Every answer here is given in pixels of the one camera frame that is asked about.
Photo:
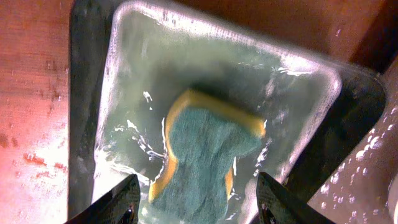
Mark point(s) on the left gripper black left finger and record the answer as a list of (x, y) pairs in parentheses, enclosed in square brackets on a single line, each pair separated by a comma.
[(118, 206)]

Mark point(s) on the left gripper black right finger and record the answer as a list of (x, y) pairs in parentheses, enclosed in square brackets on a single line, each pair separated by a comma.
[(278, 205)]

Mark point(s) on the green yellow sponge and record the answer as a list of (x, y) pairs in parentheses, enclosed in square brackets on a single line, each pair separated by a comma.
[(203, 136)]

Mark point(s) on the large dark brown tray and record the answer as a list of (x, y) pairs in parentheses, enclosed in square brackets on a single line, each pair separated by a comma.
[(364, 187)]

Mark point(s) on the small green wash tray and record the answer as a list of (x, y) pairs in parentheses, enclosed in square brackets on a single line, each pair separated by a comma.
[(130, 60)]

